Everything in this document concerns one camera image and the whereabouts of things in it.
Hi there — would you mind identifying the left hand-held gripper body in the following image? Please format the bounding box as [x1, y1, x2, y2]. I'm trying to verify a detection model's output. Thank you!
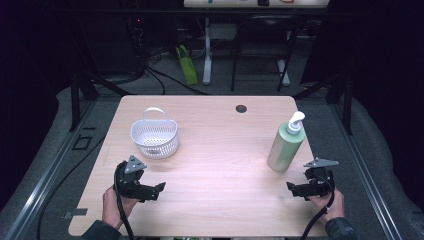
[114, 155, 160, 203]

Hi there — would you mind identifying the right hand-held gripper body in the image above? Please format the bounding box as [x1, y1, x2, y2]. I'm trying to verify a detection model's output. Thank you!
[295, 157, 340, 200]

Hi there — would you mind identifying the green pump bottle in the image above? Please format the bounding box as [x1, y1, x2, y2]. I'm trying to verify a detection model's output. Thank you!
[266, 110, 307, 173]

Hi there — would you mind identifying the white plastic basket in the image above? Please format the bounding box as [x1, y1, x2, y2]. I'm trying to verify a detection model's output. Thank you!
[130, 106, 180, 160]

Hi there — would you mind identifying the person's right hand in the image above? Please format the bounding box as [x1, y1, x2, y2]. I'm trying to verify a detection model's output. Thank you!
[307, 187, 346, 224]

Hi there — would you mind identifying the person's left hand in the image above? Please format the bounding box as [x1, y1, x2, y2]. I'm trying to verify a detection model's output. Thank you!
[101, 185, 140, 231]

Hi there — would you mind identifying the grey tape strip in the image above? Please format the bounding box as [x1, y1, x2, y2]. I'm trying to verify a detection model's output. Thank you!
[62, 207, 89, 220]

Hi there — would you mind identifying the black metal stand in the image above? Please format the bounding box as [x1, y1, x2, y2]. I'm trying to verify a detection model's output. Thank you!
[292, 71, 355, 136]
[68, 71, 132, 133]

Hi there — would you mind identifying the green bag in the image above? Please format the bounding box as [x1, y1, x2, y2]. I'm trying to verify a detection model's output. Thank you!
[175, 44, 200, 86]

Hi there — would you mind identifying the black chair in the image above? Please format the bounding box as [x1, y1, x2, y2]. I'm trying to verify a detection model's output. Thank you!
[230, 14, 302, 93]

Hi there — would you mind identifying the background desk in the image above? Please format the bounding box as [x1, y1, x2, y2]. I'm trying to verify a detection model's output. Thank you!
[183, 0, 331, 87]

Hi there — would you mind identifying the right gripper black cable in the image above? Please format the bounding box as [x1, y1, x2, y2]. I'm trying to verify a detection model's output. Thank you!
[299, 173, 336, 240]

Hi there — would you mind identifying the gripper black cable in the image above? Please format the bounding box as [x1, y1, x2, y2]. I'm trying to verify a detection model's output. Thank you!
[113, 161, 136, 240]
[299, 173, 336, 240]

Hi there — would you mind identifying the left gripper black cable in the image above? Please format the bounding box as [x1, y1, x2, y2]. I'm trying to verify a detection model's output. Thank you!
[113, 161, 136, 240]

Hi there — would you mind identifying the aluminium floor rail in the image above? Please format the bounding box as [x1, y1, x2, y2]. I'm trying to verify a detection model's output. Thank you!
[3, 99, 98, 240]
[329, 102, 404, 240]

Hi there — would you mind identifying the black floor cable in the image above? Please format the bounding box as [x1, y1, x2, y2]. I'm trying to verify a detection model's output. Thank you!
[35, 133, 108, 240]

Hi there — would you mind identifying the bundle of black cables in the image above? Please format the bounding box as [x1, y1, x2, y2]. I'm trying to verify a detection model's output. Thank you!
[131, 39, 212, 97]

